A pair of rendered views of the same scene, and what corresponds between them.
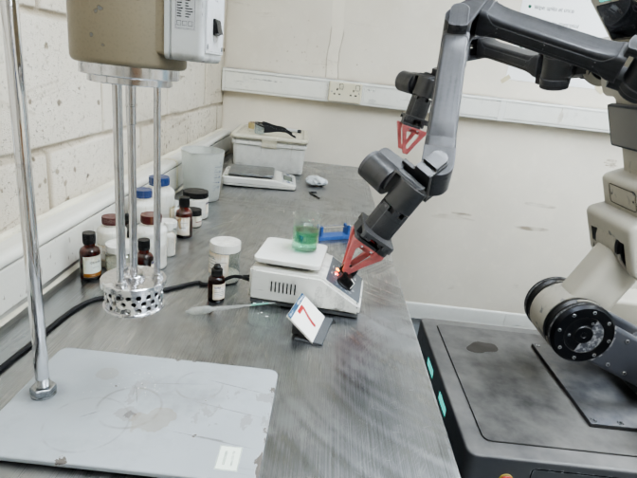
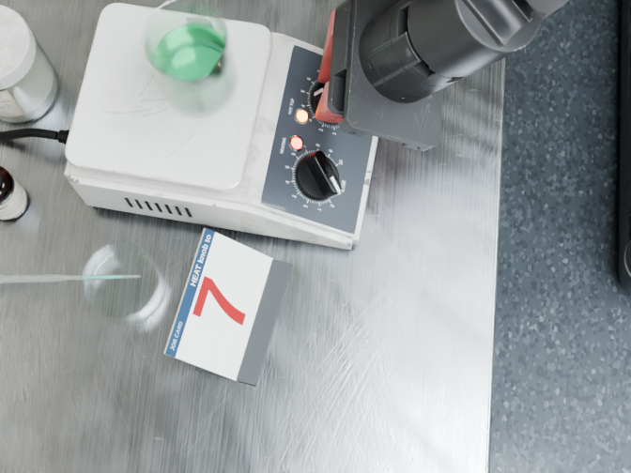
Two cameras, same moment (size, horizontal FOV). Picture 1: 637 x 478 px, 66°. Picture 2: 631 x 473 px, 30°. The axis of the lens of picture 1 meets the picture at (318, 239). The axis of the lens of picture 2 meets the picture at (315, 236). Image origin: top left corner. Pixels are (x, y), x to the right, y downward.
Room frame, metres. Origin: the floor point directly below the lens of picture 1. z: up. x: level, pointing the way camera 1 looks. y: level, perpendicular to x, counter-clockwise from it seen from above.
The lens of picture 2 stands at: (0.56, -0.11, 1.55)
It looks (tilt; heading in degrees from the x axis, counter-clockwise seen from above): 74 degrees down; 14
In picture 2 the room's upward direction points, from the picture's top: 10 degrees counter-clockwise
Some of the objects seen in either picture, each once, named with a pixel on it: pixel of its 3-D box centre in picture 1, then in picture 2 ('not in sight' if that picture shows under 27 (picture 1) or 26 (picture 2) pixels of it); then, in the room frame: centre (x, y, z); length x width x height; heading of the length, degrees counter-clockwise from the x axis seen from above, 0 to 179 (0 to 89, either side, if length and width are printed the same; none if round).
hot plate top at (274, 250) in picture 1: (292, 252); (170, 96); (0.85, 0.04, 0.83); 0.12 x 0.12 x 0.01; 84
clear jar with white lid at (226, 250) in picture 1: (225, 260); (4, 66); (0.88, 0.18, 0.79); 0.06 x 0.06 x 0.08
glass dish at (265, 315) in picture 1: (263, 314); (123, 283); (0.74, 0.08, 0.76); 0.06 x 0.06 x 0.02
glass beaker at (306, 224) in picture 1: (306, 231); (194, 64); (0.86, 0.02, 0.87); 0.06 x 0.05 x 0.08; 23
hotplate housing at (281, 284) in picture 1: (303, 276); (216, 126); (0.85, 0.02, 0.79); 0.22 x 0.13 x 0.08; 84
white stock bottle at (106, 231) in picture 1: (112, 240); not in sight; (0.90, 0.40, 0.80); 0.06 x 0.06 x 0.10
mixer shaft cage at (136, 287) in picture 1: (132, 194); not in sight; (0.48, 0.19, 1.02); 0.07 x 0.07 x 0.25
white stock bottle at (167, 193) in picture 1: (159, 202); not in sight; (1.14, 0.39, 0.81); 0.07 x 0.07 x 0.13
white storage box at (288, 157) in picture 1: (271, 148); not in sight; (2.12, 0.24, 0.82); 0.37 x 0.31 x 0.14; 4
